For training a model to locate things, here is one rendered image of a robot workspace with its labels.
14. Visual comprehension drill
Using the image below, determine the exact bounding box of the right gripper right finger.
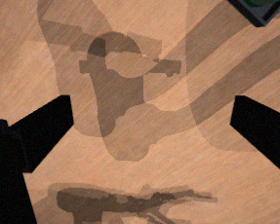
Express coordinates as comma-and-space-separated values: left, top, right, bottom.
230, 95, 280, 169

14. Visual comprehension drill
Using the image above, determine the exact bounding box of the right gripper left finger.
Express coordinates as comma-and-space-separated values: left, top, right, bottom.
0, 95, 74, 224

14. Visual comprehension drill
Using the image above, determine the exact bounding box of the dark grey rectangular tray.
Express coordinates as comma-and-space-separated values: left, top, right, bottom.
227, 0, 280, 27

